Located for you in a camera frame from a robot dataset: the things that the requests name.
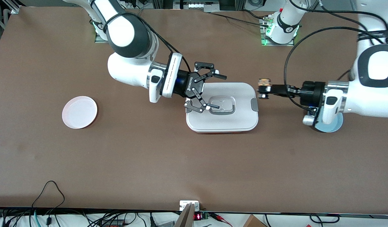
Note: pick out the white power strip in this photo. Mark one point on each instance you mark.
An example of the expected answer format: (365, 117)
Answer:
(197, 5)

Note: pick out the pink round plate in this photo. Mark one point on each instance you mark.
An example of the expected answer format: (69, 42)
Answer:
(79, 112)

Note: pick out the light blue round plate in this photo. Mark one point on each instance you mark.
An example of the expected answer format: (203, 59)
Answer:
(334, 126)

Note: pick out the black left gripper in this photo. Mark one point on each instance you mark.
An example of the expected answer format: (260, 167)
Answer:
(311, 90)

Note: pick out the small board red LED display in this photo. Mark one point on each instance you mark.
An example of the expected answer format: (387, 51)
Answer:
(197, 217)

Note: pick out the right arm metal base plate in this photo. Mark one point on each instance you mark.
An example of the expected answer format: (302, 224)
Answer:
(99, 39)

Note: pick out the red and black clip leads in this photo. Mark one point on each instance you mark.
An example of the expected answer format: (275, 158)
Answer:
(217, 216)

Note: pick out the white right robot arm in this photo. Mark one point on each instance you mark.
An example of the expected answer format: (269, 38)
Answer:
(124, 31)

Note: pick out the small white mounting bracket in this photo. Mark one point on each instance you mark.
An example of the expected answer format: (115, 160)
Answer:
(183, 205)

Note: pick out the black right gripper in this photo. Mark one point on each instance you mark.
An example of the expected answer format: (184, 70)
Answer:
(188, 85)

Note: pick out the white lidded box grey clips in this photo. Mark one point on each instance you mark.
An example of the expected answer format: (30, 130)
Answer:
(222, 123)

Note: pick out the black power plug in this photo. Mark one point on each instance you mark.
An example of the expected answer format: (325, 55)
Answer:
(153, 220)

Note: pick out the brown cardboard box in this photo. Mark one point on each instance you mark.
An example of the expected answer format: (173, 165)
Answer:
(254, 222)

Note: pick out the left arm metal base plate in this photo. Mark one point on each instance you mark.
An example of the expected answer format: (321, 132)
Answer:
(277, 44)

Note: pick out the aluminium frame profile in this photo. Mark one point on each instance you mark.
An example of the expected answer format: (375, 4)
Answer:
(15, 10)

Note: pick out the grey plastic part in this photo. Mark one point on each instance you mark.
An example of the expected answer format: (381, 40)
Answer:
(167, 224)

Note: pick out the aluminium camera mount bar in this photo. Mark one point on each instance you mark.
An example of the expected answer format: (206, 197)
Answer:
(186, 217)

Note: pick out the black device red markings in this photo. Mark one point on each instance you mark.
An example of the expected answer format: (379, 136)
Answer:
(113, 224)

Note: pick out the orange and black switch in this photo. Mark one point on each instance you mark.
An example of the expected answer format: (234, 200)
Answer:
(265, 84)

